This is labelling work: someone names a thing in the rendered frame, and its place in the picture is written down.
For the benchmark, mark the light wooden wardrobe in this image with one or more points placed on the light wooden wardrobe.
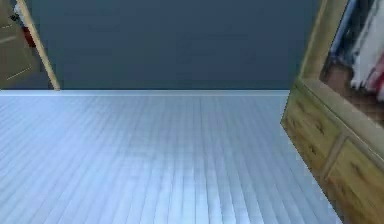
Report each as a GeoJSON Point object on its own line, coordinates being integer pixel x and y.
{"type": "Point", "coordinates": [336, 133]}

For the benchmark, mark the blue hanging garment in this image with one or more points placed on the blue hanging garment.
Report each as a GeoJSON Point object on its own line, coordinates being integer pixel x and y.
{"type": "Point", "coordinates": [343, 30]}

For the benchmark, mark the white hanging garment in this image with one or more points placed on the white hanging garment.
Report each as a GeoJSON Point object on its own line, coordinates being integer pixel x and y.
{"type": "Point", "coordinates": [368, 50]}

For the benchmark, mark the red hanging garment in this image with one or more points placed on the red hanging garment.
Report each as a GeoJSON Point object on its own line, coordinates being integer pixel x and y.
{"type": "Point", "coordinates": [376, 76]}

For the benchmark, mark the brown panelled room door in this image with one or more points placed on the brown panelled room door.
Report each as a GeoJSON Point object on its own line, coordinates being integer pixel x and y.
{"type": "Point", "coordinates": [15, 50]}

